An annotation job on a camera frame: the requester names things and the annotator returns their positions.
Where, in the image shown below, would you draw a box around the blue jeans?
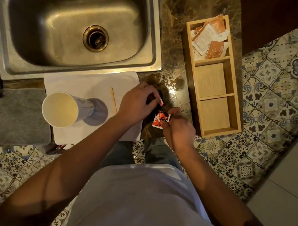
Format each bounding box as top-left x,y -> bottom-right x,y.
98,131 -> 187,178

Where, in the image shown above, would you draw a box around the person's left forearm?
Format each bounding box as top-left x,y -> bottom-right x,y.
0,101 -> 128,226

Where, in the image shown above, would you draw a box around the person's left hand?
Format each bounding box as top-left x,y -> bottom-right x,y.
115,79 -> 166,132

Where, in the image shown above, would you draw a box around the wooden compartment organizer box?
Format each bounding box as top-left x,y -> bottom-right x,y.
172,10 -> 255,142

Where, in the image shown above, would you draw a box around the dark wooden cabinet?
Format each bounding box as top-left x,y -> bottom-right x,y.
234,0 -> 298,63

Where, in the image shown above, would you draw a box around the person's right forearm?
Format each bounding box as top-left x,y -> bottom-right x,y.
169,144 -> 278,226

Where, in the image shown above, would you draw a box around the white cloth mat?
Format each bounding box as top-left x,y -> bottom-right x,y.
37,62 -> 148,154

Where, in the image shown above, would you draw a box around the person's right hand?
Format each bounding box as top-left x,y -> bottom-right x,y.
159,105 -> 199,154

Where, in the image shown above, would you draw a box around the small sachet scrap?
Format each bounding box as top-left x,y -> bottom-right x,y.
55,143 -> 75,152

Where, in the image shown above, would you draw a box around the orange sachet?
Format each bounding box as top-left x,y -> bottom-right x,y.
203,13 -> 228,35
205,40 -> 225,61

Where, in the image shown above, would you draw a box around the stainless steel sink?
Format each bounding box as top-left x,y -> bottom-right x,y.
0,0 -> 169,97

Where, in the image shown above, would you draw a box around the red and black sachet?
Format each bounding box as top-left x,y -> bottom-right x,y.
151,110 -> 171,131

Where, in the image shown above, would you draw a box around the white shirt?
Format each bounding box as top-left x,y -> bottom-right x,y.
65,154 -> 298,226

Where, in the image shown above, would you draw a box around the wooden stirrer stick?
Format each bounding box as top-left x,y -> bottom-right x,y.
108,87 -> 120,114

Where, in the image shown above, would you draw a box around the white sachet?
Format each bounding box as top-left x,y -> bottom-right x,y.
212,28 -> 230,44
191,22 -> 219,57

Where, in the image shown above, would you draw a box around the white paper cup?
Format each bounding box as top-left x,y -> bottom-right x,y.
40,90 -> 97,132

